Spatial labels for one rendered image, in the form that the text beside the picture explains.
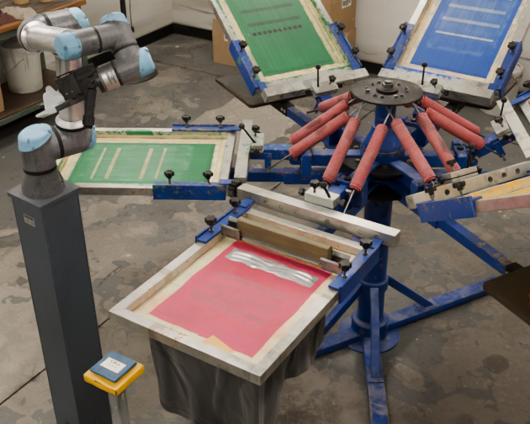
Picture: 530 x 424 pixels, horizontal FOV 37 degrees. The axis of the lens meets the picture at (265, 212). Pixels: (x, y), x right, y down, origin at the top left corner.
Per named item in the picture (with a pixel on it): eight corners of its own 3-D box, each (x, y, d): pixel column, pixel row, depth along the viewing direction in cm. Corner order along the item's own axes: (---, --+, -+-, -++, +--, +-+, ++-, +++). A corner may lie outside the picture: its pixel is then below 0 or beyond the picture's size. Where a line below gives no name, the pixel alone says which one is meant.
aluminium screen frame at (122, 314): (260, 386, 230) (260, 376, 228) (109, 320, 257) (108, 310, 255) (377, 257, 287) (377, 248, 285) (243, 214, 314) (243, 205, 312)
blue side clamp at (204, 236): (206, 256, 291) (205, 240, 287) (195, 251, 293) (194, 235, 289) (251, 219, 312) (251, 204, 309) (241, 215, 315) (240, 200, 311)
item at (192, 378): (258, 460, 261) (257, 361, 239) (152, 408, 282) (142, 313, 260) (263, 454, 264) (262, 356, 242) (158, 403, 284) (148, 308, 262)
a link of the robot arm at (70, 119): (46, 149, 284) (34, 7, 250) (85, 137, 291) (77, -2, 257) (61, 166, 277) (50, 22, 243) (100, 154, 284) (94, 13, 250)
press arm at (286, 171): (103, 182, 355) (102, 171, 352) (106, 176, 360) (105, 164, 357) (380, 185, 350) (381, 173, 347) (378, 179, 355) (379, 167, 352)
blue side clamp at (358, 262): (340, 304, 265) (341, 287, 261) (327, 299, 267) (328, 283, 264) (378, 261, 287) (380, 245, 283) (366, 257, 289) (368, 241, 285)
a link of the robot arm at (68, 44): (-1, 19, 247) (60, 27, 209) (32, 13, 252) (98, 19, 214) (8, 56, 251) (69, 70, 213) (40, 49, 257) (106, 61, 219)
